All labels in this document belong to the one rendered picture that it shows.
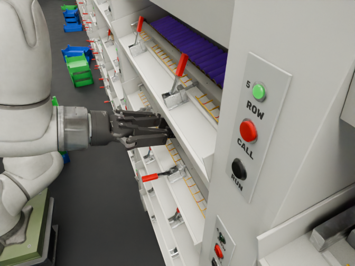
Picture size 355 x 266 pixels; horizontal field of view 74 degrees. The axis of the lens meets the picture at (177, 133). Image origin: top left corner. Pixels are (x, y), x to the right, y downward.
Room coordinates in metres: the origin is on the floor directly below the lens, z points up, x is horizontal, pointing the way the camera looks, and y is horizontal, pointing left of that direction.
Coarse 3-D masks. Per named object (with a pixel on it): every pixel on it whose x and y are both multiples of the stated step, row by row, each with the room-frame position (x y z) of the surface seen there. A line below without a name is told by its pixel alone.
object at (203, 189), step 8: (144, 88) 0.72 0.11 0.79; (144, 104) 0.65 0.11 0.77; (152, 104) 0.62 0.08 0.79; (160, 112) 0.57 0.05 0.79; (176, 144) 0.43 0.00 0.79; (184, 152) 0.40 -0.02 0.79; (184, 160) 0.38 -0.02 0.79; (192, 168) 0.35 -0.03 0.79; (192, 176) 0.33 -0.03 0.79; (200, 184) 0.31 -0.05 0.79; (200, 192) 0.30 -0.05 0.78; (208, 192) 0.29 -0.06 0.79; (200, 200) 0.28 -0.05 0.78; (200, 208) 0.27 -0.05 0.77
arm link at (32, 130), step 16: (0, 112) 0.30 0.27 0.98; (16, 112) 0.30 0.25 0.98; (32, 112) 0.32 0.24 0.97; (48, 112) 0.34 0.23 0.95; (0, 128) 0.29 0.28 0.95; (16, 128) 0.30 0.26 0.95; (32, 128) 0.31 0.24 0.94; (48, 128) 0.33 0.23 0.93; (0, 144) 0.29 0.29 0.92; (16, 144) 0.30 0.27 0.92; (32, 144) 0.30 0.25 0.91; (48, 144) 0.32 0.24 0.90
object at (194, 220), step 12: (132, 84) 0.75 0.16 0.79; (132, 96) 0.73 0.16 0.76; (168, 144) 0.47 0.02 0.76; (156, 156) 0.43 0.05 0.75; (168, 156) 0.42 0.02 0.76; (168, 168) 0.39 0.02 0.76; (168, 180) 0.35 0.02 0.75; (180, 180) 0.35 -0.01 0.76; (180, 192) 0.32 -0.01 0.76; (192, 192) 0.31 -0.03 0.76; (180, 204) 0.29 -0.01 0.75; (192, 204) 0.28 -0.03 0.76; (192, 216) 0.26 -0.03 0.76; (192, 228) 0.23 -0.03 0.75
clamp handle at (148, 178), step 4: (164, 172) 0.35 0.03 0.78; (168, 172) 0.35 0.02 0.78; (172, 172) 0.35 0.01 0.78; (144, 176) 0.34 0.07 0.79; (148, 176) 0.34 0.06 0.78; (152, 176) 0.34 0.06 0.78; (156, 176) 0.34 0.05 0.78; (160, 176) 0.34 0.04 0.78; (144, 180) 0.33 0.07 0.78; (148, 180) 0.33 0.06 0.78
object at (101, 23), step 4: (92, 0) 1.43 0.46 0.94; (96, 8) 1.40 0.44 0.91; (96, 12) 1.40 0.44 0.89; (96, 16) 1.40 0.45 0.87; (100, 16) 1.40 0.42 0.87; (100, 20) 1.40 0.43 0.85; (104, 20) 1.41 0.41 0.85; (100, 24) 1.40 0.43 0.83; (104, 24) 1.41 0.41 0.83; (100, 40) 1.44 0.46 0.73; (104, 48) 1.40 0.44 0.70; (104, 52) 1.40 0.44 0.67; (104, 56) 1.41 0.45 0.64; (108, 56) 1.41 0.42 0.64; (108, 60) 1.40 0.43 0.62; (108, 76) 1.40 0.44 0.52; (112, 84) 1.40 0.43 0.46; (112, 88) 1.40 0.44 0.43
